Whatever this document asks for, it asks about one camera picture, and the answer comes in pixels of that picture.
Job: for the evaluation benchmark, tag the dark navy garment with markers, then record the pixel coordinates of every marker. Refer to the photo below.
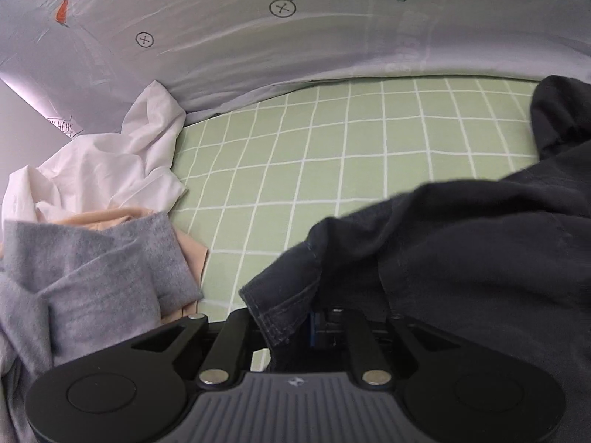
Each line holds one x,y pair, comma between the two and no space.
505,264

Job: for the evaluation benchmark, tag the grey knit garment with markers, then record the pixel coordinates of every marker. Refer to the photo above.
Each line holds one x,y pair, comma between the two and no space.
107,300

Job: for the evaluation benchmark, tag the white garment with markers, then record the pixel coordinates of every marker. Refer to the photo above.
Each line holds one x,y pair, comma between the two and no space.
131,168

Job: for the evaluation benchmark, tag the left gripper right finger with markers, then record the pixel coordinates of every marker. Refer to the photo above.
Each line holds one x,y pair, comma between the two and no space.
373,353

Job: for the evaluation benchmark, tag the grey carrot print sheet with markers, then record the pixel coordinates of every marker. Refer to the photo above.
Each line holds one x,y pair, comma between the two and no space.
87,60

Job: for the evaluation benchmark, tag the beige garment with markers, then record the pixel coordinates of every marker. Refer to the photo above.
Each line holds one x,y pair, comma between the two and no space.
43,252

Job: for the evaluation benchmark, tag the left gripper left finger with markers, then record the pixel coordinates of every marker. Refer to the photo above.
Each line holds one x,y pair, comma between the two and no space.
206,353

